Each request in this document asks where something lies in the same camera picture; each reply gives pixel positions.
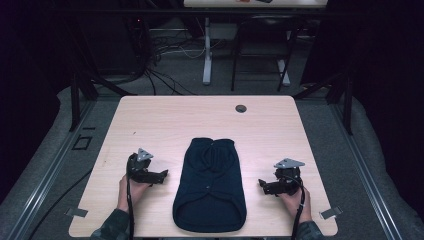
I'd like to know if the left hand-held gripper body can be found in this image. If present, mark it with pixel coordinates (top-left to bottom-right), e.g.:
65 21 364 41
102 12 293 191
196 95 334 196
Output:
126 147 155 184

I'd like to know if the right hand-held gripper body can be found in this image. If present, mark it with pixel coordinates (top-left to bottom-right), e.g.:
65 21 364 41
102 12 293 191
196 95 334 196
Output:
272 157 306 197

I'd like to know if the person's left hand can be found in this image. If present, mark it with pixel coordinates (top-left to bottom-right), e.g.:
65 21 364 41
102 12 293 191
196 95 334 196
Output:
116 174 152 213

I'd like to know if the person's right hand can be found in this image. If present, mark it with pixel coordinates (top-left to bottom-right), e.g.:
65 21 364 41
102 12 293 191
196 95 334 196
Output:
277 187 313 225

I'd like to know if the dark navy folded garment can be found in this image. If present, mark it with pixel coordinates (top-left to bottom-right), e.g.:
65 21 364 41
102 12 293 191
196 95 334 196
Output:
172 136 248 234

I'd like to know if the white desk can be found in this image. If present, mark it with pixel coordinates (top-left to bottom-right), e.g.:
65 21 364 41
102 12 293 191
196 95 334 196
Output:
182 0 330 87

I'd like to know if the black metal chair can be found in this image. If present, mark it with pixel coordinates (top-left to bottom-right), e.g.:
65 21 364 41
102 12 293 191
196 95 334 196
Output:
230 14 299 93

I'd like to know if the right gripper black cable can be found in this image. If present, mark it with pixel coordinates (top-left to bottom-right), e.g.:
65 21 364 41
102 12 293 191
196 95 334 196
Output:
283 174 307 240

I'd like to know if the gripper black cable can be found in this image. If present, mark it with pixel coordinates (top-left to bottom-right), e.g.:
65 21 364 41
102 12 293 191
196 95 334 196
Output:
283 174 307 240
125 155 136 240

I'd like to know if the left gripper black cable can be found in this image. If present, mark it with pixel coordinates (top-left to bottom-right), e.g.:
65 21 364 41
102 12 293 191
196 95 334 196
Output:
125 155 136 240

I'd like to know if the metal table bracket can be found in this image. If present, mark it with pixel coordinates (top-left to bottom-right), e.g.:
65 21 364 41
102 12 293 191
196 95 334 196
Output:
319 205 344 221
64 206 89 219

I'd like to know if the aluminium floor rail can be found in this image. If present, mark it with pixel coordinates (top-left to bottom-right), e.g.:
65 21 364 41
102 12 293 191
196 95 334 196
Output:
6 99 98 240
328 99 404 240

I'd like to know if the black floor cable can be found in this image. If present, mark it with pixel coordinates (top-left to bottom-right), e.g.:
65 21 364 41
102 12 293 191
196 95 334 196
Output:
27 169 94 240

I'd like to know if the black metal frame stand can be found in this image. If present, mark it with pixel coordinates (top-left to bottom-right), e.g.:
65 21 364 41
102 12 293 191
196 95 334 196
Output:
49 0 138 133
293 69 355 136

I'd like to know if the bundle of floor cables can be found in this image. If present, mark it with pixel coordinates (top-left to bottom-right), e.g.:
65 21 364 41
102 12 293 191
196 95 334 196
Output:
119 16 208 97

